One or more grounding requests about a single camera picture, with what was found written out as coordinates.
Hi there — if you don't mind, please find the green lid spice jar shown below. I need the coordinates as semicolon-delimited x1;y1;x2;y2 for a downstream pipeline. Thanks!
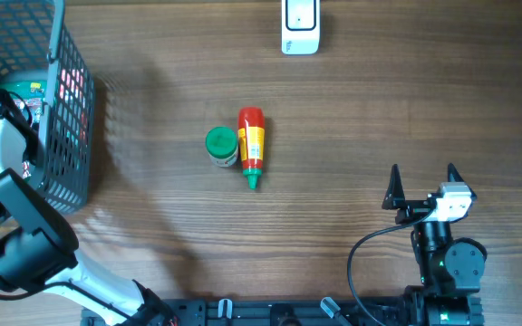
206;126;238;168

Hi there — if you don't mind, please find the green 3M gloves packet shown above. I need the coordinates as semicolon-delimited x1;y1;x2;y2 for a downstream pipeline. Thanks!
0;81;46;129

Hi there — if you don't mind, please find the grey plastic mesh basket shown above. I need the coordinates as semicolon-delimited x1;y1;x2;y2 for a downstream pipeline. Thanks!
0;0;95;214

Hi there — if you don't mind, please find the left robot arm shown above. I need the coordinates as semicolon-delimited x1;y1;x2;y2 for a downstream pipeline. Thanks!
0;89;179;325

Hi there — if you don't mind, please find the red sauce bottle green cap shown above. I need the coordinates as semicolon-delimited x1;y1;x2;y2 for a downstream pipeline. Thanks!
237;107;266;190

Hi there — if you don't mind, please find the white barcode scanner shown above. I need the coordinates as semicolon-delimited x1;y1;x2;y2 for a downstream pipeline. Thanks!
281;0;321;55

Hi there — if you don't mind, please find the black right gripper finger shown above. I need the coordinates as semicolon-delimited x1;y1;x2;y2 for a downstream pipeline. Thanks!
447;163;477;199
382;164;406;210

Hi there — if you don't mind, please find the black right camera cable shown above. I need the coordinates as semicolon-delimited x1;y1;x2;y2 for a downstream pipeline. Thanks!
346;207;438;326

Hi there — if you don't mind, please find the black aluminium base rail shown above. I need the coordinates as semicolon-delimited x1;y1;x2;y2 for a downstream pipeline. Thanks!
81;296;485;326

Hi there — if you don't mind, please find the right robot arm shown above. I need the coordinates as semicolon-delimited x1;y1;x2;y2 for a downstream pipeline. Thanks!
382;164;488;326

